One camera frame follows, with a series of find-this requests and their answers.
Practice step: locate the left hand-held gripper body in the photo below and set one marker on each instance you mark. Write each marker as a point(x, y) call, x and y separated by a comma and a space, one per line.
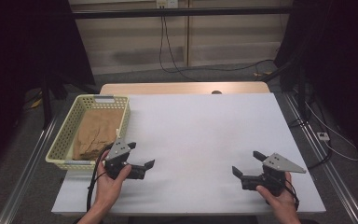
point(118, 151)

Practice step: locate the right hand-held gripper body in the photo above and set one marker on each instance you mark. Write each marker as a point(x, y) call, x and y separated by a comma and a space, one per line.
point(281, 165)

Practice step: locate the brown pants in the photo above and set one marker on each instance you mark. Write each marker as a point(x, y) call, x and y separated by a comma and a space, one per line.
point(98, 133)

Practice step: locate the pale yellow plastic basket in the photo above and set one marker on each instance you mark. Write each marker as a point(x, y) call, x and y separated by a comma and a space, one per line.
point(68, 130)

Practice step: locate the person's left hand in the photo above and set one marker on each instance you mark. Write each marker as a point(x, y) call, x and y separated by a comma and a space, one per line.
point(108, 189)

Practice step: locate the person's right hand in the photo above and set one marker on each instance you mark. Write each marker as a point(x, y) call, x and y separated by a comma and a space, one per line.
point(282, 203)

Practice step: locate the white power strip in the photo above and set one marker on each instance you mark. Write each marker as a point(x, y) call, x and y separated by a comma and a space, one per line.
point(323, 136)

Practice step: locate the white table mat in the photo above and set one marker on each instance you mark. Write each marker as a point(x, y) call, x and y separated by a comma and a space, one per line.
point(199, 140)

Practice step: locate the wooden table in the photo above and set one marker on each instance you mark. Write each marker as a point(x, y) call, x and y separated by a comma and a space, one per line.
point(174, 88)

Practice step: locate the black stand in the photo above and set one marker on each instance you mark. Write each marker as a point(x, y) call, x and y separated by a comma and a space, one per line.
point(46, 102)
point(301, 93)

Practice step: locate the yellow floor tape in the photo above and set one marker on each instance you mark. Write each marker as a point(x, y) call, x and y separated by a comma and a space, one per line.
point(36, 103)
point(262, 74)

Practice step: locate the black curtain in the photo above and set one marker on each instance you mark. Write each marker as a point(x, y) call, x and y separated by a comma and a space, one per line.
point(18, 62)
point(345, 62)

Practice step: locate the black horizontal bar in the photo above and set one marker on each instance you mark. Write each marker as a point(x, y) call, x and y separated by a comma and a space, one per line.
point(180, 12)

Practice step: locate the metal floor rail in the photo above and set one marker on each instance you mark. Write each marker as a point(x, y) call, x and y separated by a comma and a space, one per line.
point(326, 168)
point(28, 171)

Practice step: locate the white wall outlet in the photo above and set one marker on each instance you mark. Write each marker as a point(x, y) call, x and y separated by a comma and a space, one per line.
point(167, 3)

